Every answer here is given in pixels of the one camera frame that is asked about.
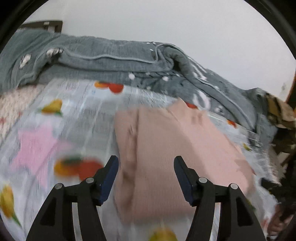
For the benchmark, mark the dark wooden headboard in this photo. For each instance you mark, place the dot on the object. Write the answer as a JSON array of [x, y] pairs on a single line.
[[54, 26]]

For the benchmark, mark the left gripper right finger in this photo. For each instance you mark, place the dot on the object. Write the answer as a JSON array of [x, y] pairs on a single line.
[[237, 219]]

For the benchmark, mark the floral bed sheet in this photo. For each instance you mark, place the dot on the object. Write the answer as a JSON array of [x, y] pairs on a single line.
[[14, 103]]

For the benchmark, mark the pink ribbed knit sweater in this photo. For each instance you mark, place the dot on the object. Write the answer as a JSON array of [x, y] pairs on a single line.
[[149, 139]]

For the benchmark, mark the brown jacket pile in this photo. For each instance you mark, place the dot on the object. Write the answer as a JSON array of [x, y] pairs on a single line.
[[279, 113]]

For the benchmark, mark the person's right hand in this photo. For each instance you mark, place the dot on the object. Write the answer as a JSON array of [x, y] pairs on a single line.
[[276, 225]]

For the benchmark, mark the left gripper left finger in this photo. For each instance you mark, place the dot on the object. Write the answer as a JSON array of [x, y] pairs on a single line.
[[54, 220]]

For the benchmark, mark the grey embroidered quilt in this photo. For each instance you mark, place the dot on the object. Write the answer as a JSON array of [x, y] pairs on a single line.
[[31, 55]]

